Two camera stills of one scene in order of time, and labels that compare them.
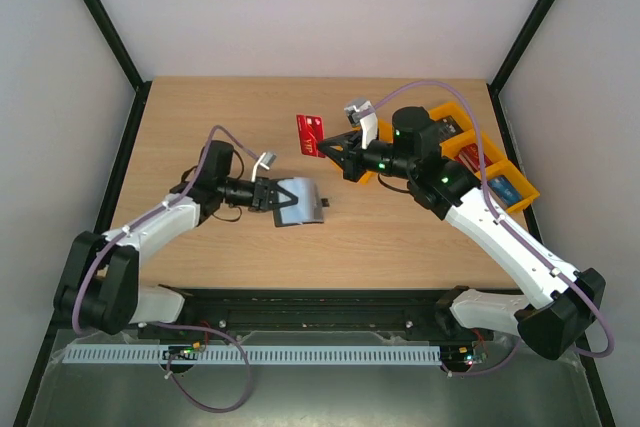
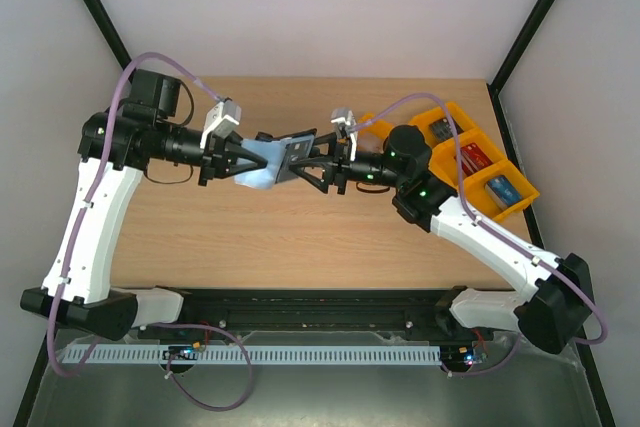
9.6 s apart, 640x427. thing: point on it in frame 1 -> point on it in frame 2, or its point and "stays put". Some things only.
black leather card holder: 309,208 -> 279,151
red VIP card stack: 470,156 stays put
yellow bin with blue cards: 508,187 stays put
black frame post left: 100,15 stays put
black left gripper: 261,197 -> 217,157
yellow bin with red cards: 464,148 stays put
